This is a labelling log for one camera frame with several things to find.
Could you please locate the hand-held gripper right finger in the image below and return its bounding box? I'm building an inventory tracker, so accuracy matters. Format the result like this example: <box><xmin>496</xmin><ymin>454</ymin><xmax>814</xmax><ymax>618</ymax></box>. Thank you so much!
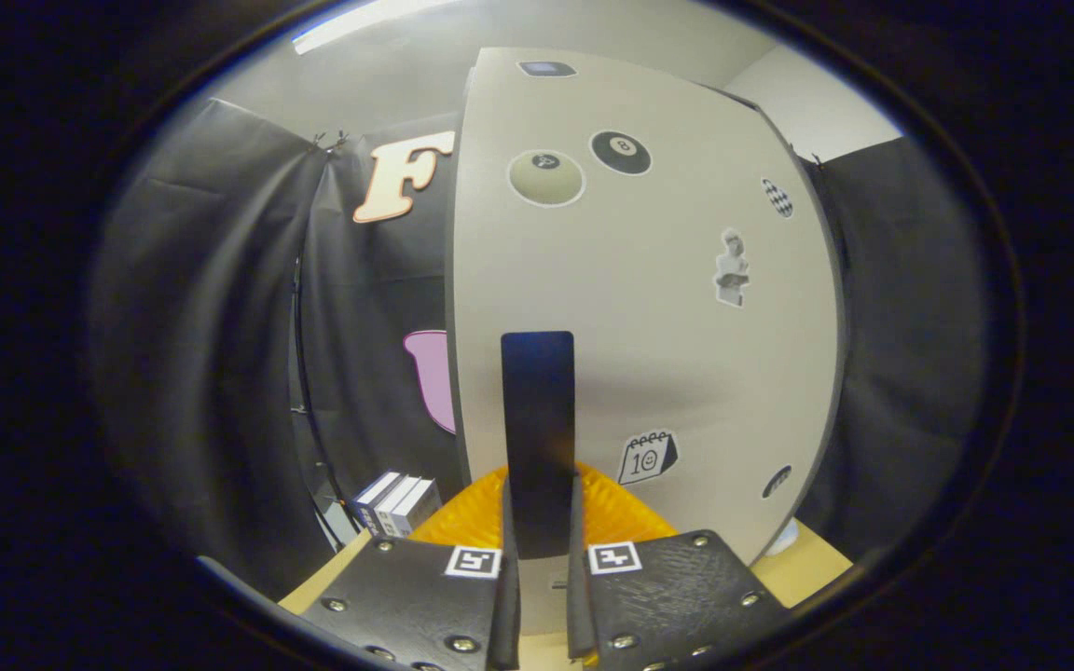
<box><xmin>565</xmin><ymin>463</ymin><xmax>794</xmax><ymax>671</ymax></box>

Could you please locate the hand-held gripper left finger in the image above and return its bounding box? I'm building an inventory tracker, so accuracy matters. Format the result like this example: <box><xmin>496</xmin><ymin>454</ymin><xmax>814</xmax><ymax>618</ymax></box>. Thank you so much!
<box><xmin>299</xmin><ymin>463</ymin><xmax>521</xmax><ymax>671</ymax></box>

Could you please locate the black door handle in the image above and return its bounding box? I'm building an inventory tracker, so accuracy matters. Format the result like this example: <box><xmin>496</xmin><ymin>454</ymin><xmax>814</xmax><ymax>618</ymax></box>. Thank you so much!
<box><xmin>501</xmin><ymin>331</ymin><xmax>576</xmax><ymax>560</ymax></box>

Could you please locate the white cabinet door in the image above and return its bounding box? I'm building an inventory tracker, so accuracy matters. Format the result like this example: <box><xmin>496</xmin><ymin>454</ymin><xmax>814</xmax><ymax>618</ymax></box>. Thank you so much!
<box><xmin>448</xmin><ymin>47</ymin><xmax>846</xmax><ymax>639</ymax></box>

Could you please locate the grey blue cover book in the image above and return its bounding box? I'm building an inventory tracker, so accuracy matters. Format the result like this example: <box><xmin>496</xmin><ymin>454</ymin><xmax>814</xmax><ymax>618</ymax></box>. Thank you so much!
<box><xmin>391</xmin><ymin>479</ymin><xmax>443</xmax><ymax>539</ymax></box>

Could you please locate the white spine book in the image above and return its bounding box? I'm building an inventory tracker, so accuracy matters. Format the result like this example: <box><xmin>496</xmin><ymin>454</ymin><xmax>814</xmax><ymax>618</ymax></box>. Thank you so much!
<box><xmin>374</xmin><ymin>475</ymin><xmax>421</xmax><ymax>539</ymax></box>

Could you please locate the grey cabinet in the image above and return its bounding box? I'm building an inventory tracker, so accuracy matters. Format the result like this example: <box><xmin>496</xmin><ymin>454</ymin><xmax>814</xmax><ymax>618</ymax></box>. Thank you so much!
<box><xmin>444</xmin><ymin>47</ymin><xmax>850</xmax><ymax>569</ymax></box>

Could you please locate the black backdrop cloth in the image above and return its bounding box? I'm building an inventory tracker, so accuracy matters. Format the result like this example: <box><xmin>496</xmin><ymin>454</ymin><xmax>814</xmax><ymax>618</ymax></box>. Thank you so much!
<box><xmin>89</xmin><ymin>98</ymin><xmax>995</xmax><ymax>597</ymax></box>

